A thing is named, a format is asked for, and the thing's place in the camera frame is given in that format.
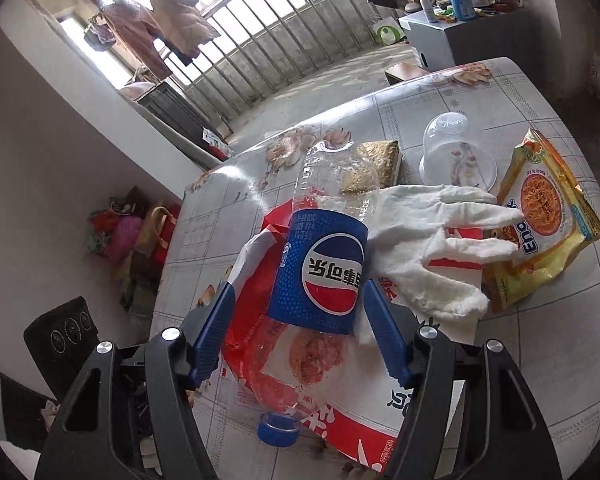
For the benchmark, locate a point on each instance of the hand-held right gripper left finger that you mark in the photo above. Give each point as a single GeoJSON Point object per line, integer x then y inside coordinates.
{"type": "Point", "coordinates": [212, 335]}

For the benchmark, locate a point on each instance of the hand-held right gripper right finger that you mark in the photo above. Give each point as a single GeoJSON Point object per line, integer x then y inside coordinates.
{"type": "Point", "coordinates": [387, 340]}

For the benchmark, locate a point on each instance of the red white plastic bag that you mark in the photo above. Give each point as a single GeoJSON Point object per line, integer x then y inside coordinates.
{"type": "Point", "coordinates": [360, 430]}

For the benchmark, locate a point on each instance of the blue label plastic bottle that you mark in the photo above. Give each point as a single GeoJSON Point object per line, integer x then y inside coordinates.
{"type": "Point", "coordinates": [320, 270]}

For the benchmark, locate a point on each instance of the white cloth glove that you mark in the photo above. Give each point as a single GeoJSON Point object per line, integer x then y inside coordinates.
{"type": "Point", "coordinates": [420, 240]}

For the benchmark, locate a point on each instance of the brown scouring sponge block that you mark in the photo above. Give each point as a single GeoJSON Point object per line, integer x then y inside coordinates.
{"type": "Point", "coordinates": [385, 165]}

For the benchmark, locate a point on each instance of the clear plastic cup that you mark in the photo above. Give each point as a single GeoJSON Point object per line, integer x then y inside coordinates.
{"type": "Point", "coordinates": [455, 150]}

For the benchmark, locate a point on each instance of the yellow snack packet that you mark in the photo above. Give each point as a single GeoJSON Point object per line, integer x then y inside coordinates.
{"type": "Point", "coordinates": [550, 210]}

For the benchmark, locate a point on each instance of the brown tote bag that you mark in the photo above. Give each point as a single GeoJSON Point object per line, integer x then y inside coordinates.
{"type": "Point", "coordinates": [160, 230]}

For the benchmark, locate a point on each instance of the pink plastic bag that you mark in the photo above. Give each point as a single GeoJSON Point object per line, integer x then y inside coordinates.
{"type": "Point", "coordinates": [122, 235]}

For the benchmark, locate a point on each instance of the floral tablecloth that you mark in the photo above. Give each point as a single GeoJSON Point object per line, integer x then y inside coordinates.
{"type": "Point", "coordinates": [530, 360]}

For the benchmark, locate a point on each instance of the black panel with round holes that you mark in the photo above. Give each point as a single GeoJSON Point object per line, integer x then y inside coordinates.
{"type": "Point", "coordinates": [55, 355]}

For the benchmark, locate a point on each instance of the black slatted rack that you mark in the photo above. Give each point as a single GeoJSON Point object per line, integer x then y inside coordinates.
{"type": "Point", "coordinates": [172, 105]}

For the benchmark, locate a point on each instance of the brown box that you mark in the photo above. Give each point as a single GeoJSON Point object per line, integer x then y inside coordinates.
{"type": "Point", "coordinates": [405, 72]}

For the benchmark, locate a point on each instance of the grey white cabinet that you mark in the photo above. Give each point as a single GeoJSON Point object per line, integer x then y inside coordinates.
{"type": "Point", "coordinates": [430, 40]}

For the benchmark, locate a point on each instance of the green white paper bag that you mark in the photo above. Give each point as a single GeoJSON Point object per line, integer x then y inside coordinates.
{"type": "Point", "coordinates": [390, 34]}

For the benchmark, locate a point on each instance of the pink hanging jacket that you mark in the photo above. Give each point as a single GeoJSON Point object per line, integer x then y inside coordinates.
{"type": "Point", "coordinates": [130, 35]}

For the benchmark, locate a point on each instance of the purple hanging cloth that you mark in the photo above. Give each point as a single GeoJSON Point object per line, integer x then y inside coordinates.
{"type": "Point", "coordinates": [97, 37]}

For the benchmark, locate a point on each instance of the beige puffer jacket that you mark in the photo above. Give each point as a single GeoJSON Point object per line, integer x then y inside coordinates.
{"type": "Point", "coordinates": [175, 10]}

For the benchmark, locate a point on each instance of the white roll-on bottle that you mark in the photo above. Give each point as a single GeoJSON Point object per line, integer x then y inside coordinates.
{"type": "Point", "coordinates": [428, 10]}

